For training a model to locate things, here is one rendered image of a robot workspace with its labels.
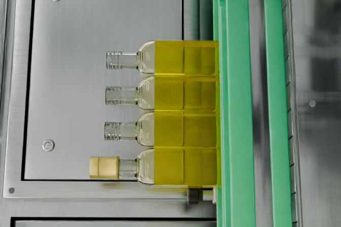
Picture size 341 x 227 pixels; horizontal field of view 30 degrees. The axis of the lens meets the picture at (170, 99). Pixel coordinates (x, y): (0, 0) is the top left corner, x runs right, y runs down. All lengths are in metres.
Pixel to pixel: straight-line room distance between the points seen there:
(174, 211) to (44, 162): 0.24
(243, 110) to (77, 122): 0.37
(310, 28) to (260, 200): 0.25
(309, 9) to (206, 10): 0.36
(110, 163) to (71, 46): 0.29
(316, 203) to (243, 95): 0.17
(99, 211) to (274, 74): 0.42
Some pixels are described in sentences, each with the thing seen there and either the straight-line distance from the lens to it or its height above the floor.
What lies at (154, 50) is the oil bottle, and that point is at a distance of 1.00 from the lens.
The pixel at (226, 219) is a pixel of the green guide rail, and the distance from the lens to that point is 0.92.
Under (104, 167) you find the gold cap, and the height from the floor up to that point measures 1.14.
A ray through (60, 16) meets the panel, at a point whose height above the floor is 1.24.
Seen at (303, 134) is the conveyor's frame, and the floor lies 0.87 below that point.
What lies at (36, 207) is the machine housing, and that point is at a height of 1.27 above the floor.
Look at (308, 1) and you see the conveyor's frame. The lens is 0.92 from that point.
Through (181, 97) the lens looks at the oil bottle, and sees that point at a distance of 0.98.
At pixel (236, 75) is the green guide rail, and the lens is 0.88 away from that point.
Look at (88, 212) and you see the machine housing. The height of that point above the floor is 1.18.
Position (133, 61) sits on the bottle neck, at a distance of 1.01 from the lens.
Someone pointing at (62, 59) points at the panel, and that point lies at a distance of 1.17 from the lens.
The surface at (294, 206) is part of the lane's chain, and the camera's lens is 0.87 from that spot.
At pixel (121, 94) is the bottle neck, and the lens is 1.00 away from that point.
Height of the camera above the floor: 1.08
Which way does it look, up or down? 2 degrees down
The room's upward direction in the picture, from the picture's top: 89 degrees counter-clockwise
